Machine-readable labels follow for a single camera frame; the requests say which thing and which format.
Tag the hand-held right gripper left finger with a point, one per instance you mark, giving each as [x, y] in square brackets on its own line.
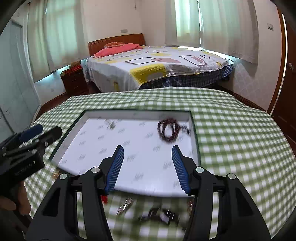
[114, 171]

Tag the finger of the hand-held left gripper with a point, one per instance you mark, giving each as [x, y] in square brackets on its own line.
[52, 135]
[30, 133]

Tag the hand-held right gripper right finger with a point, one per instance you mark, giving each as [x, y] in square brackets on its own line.
[181, 171]

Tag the red knot pendant gold charm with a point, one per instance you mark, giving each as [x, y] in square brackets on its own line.
[105, 199]

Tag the green-edged white tray box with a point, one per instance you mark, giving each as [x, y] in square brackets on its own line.
[138, 153]

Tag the black knot pendant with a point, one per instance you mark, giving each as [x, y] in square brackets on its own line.
[159, 213]

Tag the person's left hand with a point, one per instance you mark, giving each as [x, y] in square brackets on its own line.
[13, 201]

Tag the pale wardrobe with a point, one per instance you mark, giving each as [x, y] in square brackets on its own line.
[16, 81]

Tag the wooden nightstand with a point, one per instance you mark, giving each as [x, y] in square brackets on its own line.
[74, 82]

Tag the green checkered tablecloth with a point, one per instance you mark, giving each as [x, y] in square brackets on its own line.
[231, 139]

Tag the red box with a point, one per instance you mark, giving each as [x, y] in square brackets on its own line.
[75, 68]

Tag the brown soft item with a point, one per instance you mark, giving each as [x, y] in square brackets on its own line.
[74, 63]

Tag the blue plaid bed skirt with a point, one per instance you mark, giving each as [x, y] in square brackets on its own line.
[185, 81]

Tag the patterned white bedsheet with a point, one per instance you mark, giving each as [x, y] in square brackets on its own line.
[120, 67]

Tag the white curtain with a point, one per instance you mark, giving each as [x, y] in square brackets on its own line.
[182, 20]
[229, 27]
[60, 34]

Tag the pink pillow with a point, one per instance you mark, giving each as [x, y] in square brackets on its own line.
[115, 49]

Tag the wooden headboard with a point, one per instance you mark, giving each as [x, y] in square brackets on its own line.
[104, 40]

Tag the red pillow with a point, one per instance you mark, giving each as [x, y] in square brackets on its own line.
[113, 44]

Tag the wooden door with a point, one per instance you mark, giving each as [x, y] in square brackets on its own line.
[284, 104]

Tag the wall light switch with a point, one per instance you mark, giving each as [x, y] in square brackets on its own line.
[270, 26]

